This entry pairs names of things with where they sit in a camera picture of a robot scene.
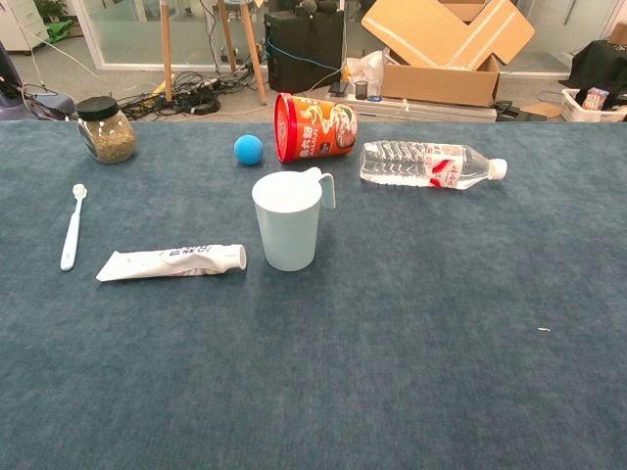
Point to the green cloth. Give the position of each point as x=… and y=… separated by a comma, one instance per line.
x=60, y=30

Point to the black computer tower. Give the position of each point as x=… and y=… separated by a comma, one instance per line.
x=303, y=44

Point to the black mesh pen cup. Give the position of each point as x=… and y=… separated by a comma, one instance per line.
x=361, y=91

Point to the white cabinet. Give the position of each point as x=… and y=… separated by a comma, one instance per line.
x=19, y=24

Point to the small cardboard piece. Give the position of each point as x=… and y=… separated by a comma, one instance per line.
x=541, y=110

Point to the clear plastic water bottle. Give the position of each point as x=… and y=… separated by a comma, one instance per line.
x=406, y=164

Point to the long aluminium profile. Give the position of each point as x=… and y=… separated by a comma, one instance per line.
x=441, y=112

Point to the blue carpet table cover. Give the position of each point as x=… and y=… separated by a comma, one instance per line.
x=392, y=343

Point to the blue ball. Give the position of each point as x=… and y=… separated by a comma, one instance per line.
x=249, y=150

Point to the glass jar black lid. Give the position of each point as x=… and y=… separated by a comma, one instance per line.
x=108, y=142

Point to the red snack canister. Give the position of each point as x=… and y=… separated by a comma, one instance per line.
x=313, y=132

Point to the black cloth cover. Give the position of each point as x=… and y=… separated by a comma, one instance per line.
x=600, y=63

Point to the light blue toothbrush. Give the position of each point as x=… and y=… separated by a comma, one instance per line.
x=72, y=235

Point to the black phone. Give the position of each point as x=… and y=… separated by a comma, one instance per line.
x=339, y=88

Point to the open cardboard box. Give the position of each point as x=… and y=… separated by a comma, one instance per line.
x=441, y=83

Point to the large flattened cardboard box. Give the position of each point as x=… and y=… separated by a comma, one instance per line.
x=431, y=29

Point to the white plastic basket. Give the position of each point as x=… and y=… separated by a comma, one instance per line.
x=578, y=113

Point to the white toothpaste tube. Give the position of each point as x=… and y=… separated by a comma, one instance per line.
x=147, y=264

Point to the wooden furniture leg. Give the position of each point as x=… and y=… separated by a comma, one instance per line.
x=254, y=54
x=166, y=49
x=226, y=34

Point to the white plastic bag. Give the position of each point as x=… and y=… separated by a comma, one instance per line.
x=367, y=68

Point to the small printed carton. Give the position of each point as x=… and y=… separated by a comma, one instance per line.
x=595, y=98

